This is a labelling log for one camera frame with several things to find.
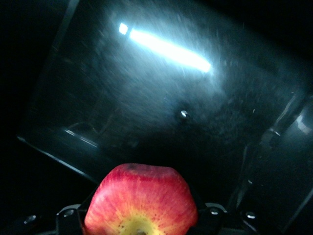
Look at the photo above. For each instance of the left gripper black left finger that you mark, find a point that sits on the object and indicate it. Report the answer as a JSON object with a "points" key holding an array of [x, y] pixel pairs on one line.
{"points": [[71, 220]]}

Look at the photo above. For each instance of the black rectangular plastic box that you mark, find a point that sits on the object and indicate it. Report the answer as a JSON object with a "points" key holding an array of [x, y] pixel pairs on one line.
{"points": [[156, 98]]}

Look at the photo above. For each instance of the red yellow apple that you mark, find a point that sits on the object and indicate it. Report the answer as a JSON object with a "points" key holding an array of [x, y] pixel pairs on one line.
{"points": [[141, 195]]}

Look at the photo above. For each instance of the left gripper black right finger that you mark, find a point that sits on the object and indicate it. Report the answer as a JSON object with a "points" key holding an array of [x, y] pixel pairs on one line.
{"points": [[215, 220]]}

